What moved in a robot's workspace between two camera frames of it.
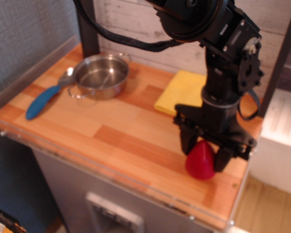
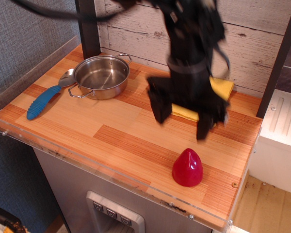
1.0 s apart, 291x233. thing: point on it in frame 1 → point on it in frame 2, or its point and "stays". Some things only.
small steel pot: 100,76 stays
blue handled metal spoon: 42,98 stays
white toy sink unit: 276,160 stays
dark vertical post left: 89,35 stays
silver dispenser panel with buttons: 108,217 stays
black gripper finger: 189,136 → 162,106
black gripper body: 216,120 → 189,88
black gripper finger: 222,157 → 206,122
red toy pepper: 200,162 → 187,170
